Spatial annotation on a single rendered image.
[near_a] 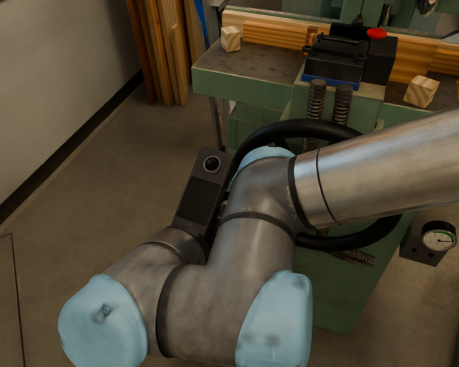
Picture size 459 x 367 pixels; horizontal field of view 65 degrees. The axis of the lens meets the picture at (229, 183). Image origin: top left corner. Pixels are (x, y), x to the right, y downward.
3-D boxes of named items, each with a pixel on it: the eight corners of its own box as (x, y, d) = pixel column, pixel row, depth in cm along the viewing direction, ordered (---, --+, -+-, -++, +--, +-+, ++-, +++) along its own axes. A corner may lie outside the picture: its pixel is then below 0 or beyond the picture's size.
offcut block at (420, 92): (410, 93, 67) (417, 74, 64) (431, 100, 65) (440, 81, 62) (402, 100, 65) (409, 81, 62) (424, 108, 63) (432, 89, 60)
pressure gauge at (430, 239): (413, 250, 77) (428, 226, 71) (413, 237, 79) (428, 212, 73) (445, 259, 75) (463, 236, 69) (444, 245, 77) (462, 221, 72)
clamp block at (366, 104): (284, 128, 64) (290, 82, 58) (301, 91, 73) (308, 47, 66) (370, 147, 60) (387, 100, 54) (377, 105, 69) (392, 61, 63)
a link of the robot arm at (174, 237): (131, 231, 37) (204, 255, 35) (153, 217, 41) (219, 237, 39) (124, 293, 39) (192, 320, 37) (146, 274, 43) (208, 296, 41)
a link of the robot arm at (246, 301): (312, 218, 30) (191, 213, 33) (300, 356, 22) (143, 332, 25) (317, 271, 35) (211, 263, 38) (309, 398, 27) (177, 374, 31)
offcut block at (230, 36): (240, 49, 79) (240, 31, 76) (226, 52, 78) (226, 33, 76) (234, 43, 82) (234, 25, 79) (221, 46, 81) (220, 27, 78)
